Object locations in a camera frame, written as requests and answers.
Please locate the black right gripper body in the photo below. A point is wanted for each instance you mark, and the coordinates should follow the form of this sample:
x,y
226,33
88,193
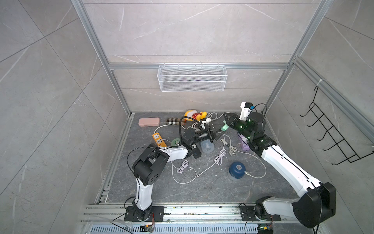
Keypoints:
x,y
242,129

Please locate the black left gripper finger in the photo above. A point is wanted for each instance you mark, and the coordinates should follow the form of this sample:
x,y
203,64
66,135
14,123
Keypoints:
x,y
214,125
214,135

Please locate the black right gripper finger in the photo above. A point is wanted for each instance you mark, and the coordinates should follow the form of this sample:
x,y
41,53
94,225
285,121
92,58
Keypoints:
x,y
232,124
231,116

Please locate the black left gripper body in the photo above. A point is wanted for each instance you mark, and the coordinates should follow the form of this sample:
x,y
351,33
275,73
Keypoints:
x,y
199,137

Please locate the green usb charger cube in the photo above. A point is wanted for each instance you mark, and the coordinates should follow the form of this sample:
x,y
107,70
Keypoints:
x,y
225,127

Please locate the blue meat grinder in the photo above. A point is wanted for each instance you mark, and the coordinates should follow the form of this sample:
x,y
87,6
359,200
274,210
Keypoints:
x,y
237,170
207,147

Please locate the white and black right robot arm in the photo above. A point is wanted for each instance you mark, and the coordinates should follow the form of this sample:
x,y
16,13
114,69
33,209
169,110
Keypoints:
x,y
317,200

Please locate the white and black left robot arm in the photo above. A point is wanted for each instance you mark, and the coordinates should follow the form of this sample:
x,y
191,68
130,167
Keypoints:
x,y
148,167

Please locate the green meat grinder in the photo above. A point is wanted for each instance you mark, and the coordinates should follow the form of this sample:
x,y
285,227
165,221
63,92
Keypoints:
x,y
175,143

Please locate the yellow duck plush toy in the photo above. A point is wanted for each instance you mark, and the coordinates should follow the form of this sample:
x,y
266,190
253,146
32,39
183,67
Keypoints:
x,y
196,115

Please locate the black power strip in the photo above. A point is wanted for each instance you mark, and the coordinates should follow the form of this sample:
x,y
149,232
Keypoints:
x,y
196,153

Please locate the purple power strip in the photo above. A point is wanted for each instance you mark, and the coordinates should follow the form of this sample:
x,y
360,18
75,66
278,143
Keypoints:
x,y
243,143

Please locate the brown plaid pouch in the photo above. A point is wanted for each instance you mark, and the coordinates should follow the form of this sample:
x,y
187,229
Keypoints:
x,y
175,121

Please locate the orange power strip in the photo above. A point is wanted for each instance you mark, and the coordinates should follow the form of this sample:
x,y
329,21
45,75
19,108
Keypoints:
x,y
159,140

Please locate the pink rectangular case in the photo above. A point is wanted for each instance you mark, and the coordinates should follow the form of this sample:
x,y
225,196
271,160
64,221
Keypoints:
x,y
149,122

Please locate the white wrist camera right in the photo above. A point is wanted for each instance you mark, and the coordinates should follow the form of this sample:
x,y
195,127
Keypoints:
x,y
247,108

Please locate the white wire mesh basket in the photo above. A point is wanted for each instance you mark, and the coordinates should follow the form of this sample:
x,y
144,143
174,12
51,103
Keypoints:
x,y
192,78

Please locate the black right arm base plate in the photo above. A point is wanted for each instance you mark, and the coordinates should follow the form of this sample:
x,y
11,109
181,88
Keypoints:
x,y
254,212

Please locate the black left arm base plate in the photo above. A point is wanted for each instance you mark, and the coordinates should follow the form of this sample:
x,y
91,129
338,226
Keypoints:
x,y
153,213

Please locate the black wire hook rack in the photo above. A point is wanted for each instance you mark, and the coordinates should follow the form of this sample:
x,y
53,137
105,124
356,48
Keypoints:
x,y
338,140

